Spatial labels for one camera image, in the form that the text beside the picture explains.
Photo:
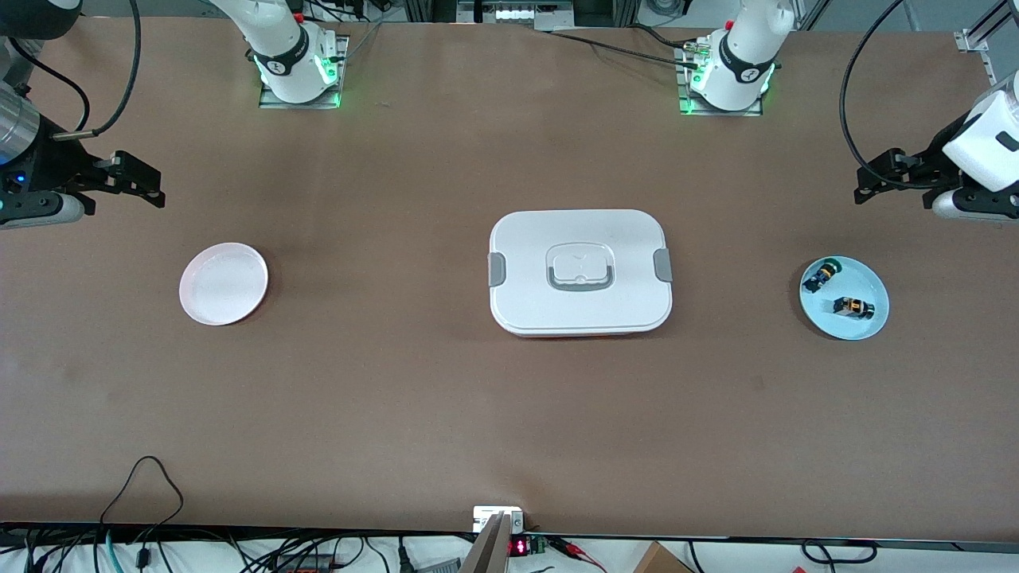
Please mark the grey metal bar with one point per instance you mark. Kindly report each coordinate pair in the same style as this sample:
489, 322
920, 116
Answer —
487, 553

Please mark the perforated metal rail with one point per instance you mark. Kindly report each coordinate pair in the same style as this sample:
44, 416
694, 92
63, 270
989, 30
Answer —
993, 68

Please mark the brown cardboard box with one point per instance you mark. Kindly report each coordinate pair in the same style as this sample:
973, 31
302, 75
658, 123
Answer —
661, 561

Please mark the white power strip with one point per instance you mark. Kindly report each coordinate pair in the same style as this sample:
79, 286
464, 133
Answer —
521, 12

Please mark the round light blue plate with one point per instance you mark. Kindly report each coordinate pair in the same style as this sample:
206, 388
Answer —
856, 326

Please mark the round pink plate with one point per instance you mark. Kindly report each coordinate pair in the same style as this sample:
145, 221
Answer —
223, 284

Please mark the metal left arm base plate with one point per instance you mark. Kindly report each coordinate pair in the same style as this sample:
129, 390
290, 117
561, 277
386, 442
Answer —
720, 113

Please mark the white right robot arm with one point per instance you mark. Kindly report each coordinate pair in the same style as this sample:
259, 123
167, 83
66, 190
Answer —
286, 56

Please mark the red digit display module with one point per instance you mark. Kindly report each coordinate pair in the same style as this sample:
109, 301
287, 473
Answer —
519, 547

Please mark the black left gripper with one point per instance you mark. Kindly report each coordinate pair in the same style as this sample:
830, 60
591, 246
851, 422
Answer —
921, 169

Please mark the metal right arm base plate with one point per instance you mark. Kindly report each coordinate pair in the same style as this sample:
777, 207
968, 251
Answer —
275, 102

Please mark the aluminium profile corner bracket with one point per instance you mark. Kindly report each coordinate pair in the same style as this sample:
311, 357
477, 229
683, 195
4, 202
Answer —
973, 40

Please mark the white lunch box grey latches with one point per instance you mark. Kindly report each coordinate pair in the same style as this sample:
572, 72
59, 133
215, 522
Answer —
581, 302

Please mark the red test lead clip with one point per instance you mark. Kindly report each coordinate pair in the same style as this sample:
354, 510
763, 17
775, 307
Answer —
573, 547

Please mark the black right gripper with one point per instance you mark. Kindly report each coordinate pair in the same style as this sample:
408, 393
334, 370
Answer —
57, 163

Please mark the orange push button switch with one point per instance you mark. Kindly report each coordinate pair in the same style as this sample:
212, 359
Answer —
853, 307

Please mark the small white bracket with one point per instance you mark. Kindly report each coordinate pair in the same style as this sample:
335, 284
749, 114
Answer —
486, 517

